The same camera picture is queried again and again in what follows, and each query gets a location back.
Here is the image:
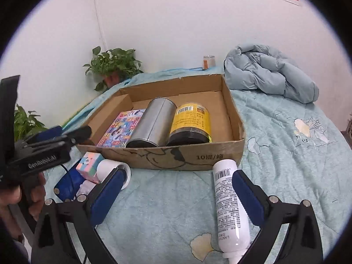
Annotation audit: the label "yellow label jar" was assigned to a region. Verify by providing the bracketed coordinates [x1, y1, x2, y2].
[166, 103, 213, 147]

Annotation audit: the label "white plastic bottle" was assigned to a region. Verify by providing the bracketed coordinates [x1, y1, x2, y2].
[213, 159, 252, 264]

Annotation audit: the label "blue stapler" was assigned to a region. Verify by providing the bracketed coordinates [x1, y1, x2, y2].
[53, 166, 86, 202]

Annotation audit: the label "person's left hand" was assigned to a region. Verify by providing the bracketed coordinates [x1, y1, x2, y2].
[0, 172, 47, 242]

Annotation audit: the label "small potted green plant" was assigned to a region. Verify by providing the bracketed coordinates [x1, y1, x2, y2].
[83, 46, 144, 92]

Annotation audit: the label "white wall conduit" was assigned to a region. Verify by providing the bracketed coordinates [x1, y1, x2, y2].
[92, 0, 108, 53]

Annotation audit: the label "brown cardboard box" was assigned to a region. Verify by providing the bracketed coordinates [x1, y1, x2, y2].
[75, 74, 246, 172]

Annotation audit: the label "light blue puffy jacket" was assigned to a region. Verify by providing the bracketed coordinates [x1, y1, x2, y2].
[224, 43, 320, 104]

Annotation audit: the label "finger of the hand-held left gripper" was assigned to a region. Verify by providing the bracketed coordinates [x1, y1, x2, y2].
[59, 126, 92, 146]
[26, 126, 63, 143]

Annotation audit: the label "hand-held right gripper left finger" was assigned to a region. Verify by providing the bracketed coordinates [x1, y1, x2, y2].
[31, 166, 130, 264]

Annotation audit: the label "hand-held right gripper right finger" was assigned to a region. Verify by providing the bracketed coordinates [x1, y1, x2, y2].
[232, 170, 323, 264]

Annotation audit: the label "white tape roll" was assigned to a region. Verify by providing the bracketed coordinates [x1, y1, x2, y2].
[96, 159, 132, 190]

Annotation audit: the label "colourful cartoon board game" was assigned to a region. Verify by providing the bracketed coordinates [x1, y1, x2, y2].
[96, 109, 146, 148]

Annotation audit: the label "pastel puzzle cube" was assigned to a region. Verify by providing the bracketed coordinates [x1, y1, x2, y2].
[75, 152, 105, 184]

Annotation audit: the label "large leafy green plant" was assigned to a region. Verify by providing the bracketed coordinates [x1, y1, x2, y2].
[14, 104, 48, 142]

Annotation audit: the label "silver metal can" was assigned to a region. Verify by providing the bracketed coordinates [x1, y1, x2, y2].
[126, 97, 176, 148]

